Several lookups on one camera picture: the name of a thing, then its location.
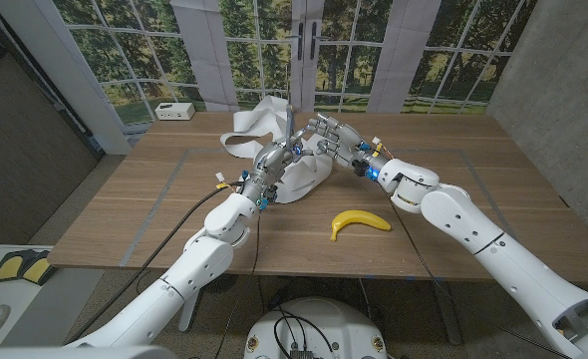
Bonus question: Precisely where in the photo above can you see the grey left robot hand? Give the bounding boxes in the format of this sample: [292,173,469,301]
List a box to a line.
[238,128,309,210]

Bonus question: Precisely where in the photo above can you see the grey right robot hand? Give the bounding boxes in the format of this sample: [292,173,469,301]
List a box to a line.
[306,113,390,179]

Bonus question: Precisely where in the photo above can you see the white receipt paper strip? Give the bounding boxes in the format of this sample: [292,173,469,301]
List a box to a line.
[218,95,335,204]

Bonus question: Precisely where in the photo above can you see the grey yellow handled scissors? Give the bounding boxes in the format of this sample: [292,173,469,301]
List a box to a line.
[284,64,296,149]

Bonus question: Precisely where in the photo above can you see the yellow toy banana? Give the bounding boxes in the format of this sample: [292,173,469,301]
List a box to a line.
[329,209,393,242]

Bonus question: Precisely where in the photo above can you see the white power strip box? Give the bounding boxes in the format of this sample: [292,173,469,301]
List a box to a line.
[154,102,196,122]

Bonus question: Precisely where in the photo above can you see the printed window forest backdrop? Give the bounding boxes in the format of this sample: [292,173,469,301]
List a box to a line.
[0,0,539,156]

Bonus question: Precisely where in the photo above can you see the white table leg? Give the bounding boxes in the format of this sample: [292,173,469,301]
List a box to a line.
[177,288,203,333]

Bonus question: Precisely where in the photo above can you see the white robot torso base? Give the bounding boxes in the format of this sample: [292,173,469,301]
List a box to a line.
[243,297,388,359]

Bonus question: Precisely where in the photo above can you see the grey table leg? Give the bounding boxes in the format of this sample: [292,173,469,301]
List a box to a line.
[431,279,463,346]

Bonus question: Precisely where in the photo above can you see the yellow black foot pedal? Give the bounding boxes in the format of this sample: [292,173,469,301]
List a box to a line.
[22,251,59,286]
[0,249,26,284]

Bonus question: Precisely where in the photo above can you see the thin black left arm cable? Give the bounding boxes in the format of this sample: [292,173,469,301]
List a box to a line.
[213,208,263,359]

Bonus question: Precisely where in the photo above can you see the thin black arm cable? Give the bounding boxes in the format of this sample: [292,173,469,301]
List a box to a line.
[213,208,263,359]
[376,181,574,358]

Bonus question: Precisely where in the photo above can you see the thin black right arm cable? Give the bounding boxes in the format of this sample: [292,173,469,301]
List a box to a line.
[376,181,574,358]

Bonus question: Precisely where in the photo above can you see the black torso cables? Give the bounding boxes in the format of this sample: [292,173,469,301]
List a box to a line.
[273,307,336,356]

